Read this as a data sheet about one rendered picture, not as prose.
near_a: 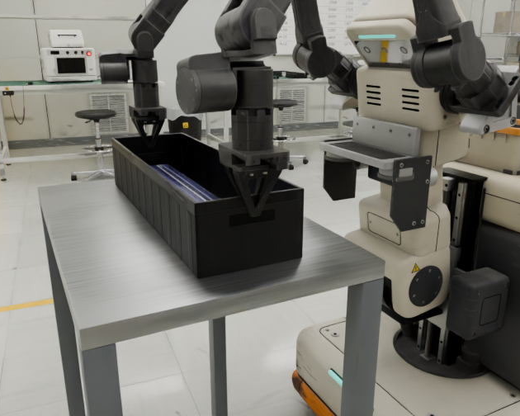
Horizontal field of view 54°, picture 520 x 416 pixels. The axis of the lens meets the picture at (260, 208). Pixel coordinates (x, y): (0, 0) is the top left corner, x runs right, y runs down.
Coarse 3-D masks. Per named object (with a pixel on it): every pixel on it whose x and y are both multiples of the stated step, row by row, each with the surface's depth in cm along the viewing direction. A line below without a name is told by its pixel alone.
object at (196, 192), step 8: (160, 168) 116; (168, 168) 116; (168, 176) 109; (176, 176) 109; (184, 176) 109; (176, 184) 103; (184, 184) 103; (192, 184) 103; (192, 192) 97; (200, 192) 97; (208, 192) 97; (200, 200) 92; (208, 200) 92
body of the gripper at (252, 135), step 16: (240, 112) 66; (256, 112) 66; (272, 112) 68; (240, 128) 67; (256, 128) 66; (272, 128) 68; (224, 144) 72; (240, 144) 67; (256, 144) 67; (272, 144) 69; (256, 160) 65; (288, 160) 67
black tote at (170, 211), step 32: (128, 160) 103; (160, 160) 123; (192, 160) 118; (128, 192) 107; (160, 192) 83; (224, 192) 103; (288, 192) 74; (160, 224) 86; (192, 224) 70; (224, 224) 71; (256, 224) 73; (288, 224) 76; (192, 256) 72; (224, 256) 72; (256, 256) 75; (288, 256) 77
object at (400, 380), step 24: (312, 336) 154; (336, 336) 152; (384, 336) 153; (312, 360) 149; (336, 360) 142; (384, 360) 141; (408, 360) 140; (432, 360) 143; (312, 384) 151; (336, 384) 139; (384, 384) 131; (408, 384) 131; (432, 384) 131; (456, 384) 131; (480, 384) 131; (504, 384) 131; (312, 408) 152; (336, 408) 141; (384, 408) 124; (408, 408) 122; (432, 408) 122; (456, 408) 122; (480, 408) 122; (504, 408) 122
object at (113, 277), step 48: (48, 192) 114; (96, 192) 114; (48, 240) 119; (96, 240) 86; (144, 240) 86; (336, 240) 86; (96, 288) 69; (144, 288) 69; (192, 288) 69; (240, 288) 69; (288, 288) 71; (336, 288) 75; (96, 336) 60; (96, 384) 62
